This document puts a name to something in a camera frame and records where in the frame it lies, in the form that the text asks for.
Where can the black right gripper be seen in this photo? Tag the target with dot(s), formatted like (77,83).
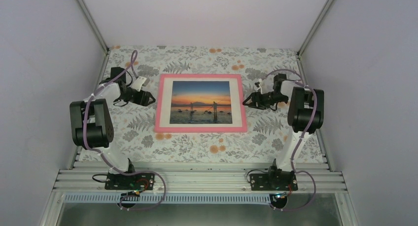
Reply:
(255,95)

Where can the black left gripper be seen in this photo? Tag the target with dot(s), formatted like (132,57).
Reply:
(143,98)

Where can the pink wooden picture frame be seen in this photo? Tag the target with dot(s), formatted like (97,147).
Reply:
(201,129)

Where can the sunset photo print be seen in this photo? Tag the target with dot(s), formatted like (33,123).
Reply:
(201,102)

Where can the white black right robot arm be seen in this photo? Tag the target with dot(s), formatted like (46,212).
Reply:
(305,116)

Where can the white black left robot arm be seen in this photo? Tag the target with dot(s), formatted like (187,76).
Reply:
(91,122)

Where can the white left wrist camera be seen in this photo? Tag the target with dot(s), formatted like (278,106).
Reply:
(139,83)

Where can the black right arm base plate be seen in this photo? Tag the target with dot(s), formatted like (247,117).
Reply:
(283,181)

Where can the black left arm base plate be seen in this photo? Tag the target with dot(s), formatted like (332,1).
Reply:
(137,182)

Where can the aluminium corner post left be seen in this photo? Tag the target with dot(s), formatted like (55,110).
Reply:
(93,25)

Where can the aluminium corner post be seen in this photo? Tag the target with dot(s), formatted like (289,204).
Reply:
(93,25)
(325,9)

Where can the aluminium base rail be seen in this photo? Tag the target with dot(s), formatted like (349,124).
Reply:
(195,177)

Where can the grey slotted cable duct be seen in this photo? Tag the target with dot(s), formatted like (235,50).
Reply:
(171,198)

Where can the aluminium corner post right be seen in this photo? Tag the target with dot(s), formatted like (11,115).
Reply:
(325,9)

